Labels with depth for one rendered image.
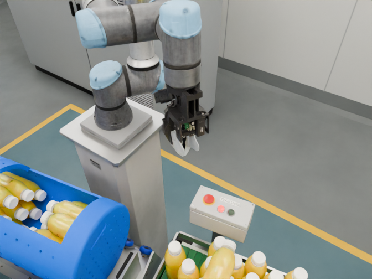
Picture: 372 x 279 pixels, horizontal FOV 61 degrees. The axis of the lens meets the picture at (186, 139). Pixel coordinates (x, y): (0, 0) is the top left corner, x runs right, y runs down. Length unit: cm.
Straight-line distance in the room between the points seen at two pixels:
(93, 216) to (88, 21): 53
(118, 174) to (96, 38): 72
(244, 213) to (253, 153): 177
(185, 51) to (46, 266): 69
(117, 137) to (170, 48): 67
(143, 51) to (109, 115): 27
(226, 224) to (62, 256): 50
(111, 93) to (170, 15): 62
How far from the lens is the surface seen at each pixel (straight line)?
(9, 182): 125
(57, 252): 96
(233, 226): 108
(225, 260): 94
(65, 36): 331
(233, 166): 269
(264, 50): 351
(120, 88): 115
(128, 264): 106
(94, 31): 67
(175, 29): 59
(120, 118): 123
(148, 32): 68
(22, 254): 105
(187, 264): 100
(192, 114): 66
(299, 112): 338
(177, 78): 63
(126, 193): 138
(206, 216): 110
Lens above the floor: 200
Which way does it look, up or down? 44 degrees down
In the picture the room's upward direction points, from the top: straight up
